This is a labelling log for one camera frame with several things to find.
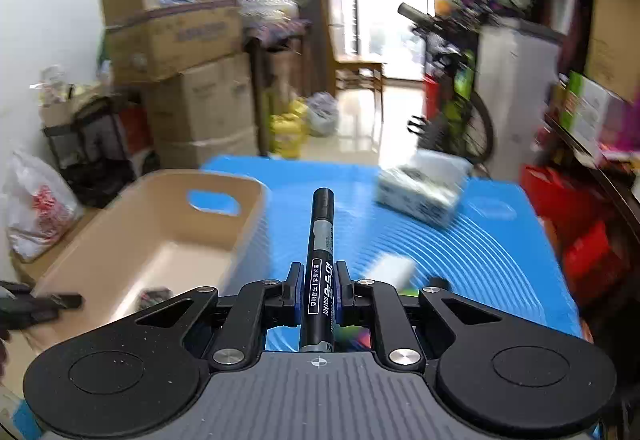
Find multicoloured cube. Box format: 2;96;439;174
332;326;374;352

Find beige plastic storage bin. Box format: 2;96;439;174
30;169;274;352

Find yellow bags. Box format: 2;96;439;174
269;98;311;157

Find wooden chair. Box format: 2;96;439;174
320;0;387;125

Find large plain cardboard box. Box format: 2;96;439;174
144;54;257;141

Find white red-print plastic bag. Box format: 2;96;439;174
4;149;84;261

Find red bucket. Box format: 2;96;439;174
423;74;442;111

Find tall flat cardboard box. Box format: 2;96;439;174
582;0;640;103

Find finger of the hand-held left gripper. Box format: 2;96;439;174
0;281;84;332

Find black marker pen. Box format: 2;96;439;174
299;187;337;354

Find dark wooden side table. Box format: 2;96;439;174
245;18;312;157

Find white charger plug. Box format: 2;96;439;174
372;255;419;291

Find red shopping bag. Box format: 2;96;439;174
520;164;622;301

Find glass balcony door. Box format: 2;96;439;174
326;0;492;81

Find dark wooden shelf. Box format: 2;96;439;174
542;110;640;281

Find open printed cardboard box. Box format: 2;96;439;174
101;0;247;81

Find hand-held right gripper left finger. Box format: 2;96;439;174
120;261;306;369

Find black bicycle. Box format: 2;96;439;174
397;2;497;167

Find pink packaging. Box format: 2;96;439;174
600;94;640;163

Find dark patterned object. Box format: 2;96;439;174
135;287;174;311

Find white purple plastic bag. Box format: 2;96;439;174
305;92;342;139

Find black folding cart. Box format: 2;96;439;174
42;96;147;209

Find low cardboard box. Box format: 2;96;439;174
155;126;262;171

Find patterned white tissue box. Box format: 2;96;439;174
375;150;473;229

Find white cabinet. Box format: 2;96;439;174
474;16;564;181

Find green and white box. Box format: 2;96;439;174
559;71;627;147

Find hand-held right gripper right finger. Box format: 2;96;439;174
336;261;507;369

